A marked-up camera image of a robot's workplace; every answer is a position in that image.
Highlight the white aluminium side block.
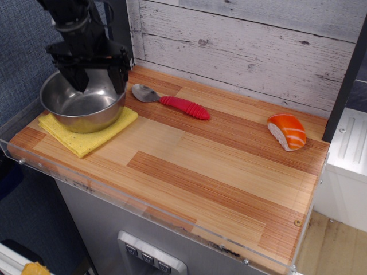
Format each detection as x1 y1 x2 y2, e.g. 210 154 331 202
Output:
314 108 366 231

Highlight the red handled metal spoon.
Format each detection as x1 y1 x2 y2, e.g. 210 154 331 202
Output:
131 84 210 120

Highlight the yellow object bottom left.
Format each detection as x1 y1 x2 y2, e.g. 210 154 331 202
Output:
21 262 51 275

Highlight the silver toy fridge cabinet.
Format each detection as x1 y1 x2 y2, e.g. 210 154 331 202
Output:
57 180 289 274

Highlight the yellow folded cloth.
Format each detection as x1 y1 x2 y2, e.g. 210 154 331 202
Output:
38 107 138 158

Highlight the black right frame post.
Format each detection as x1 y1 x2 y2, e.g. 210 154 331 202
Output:
322 18 366 143

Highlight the black frame post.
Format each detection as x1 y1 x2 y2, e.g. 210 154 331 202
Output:
108 0 134 67
322 18 366 143

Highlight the salmon nigiri sushi toy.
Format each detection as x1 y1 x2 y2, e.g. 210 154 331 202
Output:
267 113 307 152

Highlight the grey dispenser button panel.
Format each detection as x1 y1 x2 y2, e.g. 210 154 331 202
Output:
117 230 188 274

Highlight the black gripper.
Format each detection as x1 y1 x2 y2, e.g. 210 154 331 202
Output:
46 24 133 94

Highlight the black left frame post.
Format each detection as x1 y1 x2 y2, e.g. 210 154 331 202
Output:
108 0 134 67

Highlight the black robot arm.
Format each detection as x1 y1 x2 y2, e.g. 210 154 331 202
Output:
39 1 133 95

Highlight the silver metal bowl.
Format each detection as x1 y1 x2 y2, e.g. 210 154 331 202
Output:
40 69 127 133

